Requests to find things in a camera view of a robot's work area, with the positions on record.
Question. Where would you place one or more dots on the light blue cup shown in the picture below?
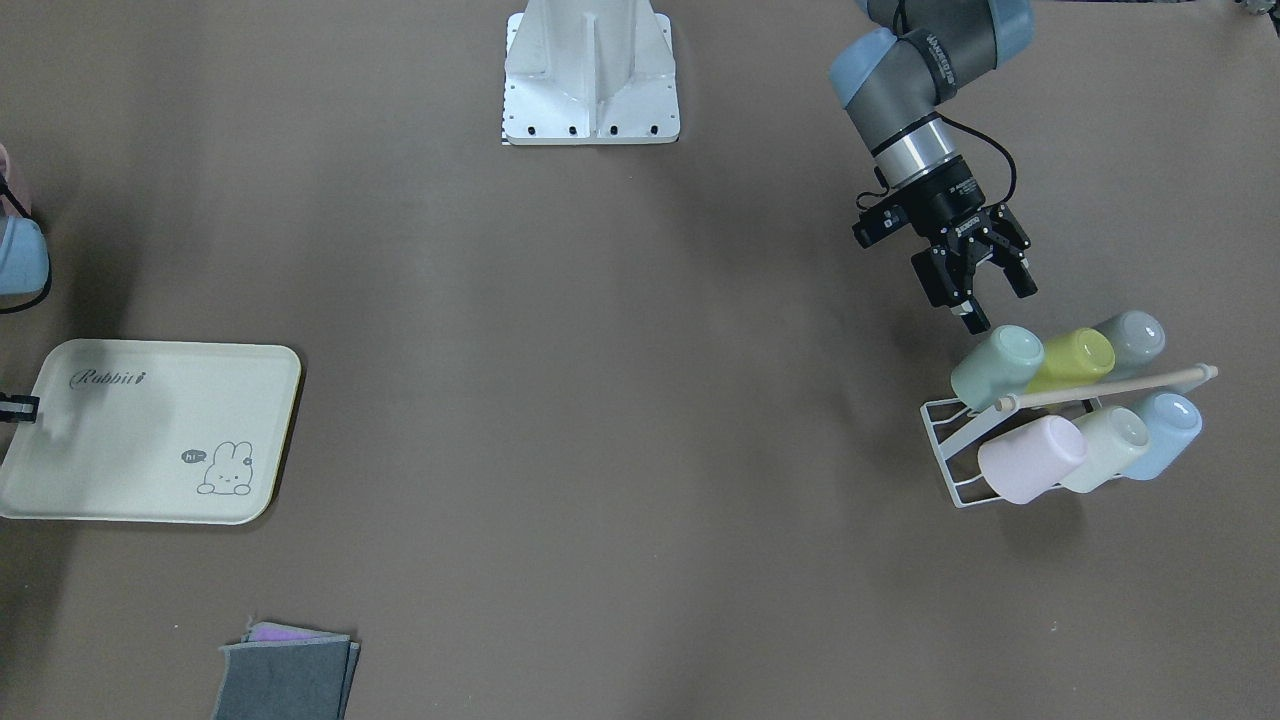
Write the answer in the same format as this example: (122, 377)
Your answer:
(1173, 422)

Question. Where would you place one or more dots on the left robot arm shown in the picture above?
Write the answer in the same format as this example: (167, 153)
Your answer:
(892, 83)

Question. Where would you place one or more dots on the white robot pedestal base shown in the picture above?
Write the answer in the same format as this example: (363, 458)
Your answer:
(589, 73)

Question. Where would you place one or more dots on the green cup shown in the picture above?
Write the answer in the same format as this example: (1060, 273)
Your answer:
(1004, 363)

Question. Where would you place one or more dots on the yellow cup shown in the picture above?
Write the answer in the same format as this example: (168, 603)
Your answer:
(1073, 359)

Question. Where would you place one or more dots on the folded grey cloth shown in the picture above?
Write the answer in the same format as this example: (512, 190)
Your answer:
(278, 671)

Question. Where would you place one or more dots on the white wire cup rack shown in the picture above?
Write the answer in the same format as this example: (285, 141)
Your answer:
(955, 432)

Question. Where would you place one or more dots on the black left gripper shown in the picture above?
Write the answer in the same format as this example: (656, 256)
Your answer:
(943, 202)

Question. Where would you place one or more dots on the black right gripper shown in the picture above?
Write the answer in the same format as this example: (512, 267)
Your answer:
(10, 408)

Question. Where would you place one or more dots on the cream rabbit tray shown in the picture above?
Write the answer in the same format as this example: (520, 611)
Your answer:
(163, 431)

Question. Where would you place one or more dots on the pink cup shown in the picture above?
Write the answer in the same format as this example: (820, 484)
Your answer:
(1022, 464)

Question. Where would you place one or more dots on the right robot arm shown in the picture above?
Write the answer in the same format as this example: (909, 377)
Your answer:
(26, 272)

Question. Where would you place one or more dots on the grey cup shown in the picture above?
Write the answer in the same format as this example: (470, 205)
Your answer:
(1136, 337)

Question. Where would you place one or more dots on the cream cup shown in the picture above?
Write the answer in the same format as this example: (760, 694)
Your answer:
(1115, 438)

